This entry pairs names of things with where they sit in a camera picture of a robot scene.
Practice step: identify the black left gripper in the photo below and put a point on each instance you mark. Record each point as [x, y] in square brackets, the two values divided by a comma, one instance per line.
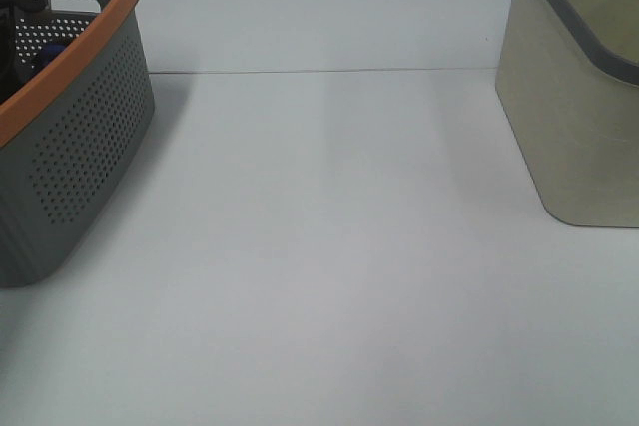
[16, 67]

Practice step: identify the blue cloth in basket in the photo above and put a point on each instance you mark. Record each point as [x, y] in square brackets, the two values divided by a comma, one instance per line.
[47, 54]

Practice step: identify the grey basket with orange rim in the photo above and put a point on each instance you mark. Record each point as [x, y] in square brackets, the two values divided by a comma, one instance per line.
[69, 134]

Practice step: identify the beige basket with grey rim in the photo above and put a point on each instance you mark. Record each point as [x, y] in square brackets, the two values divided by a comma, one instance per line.
[567, 79]

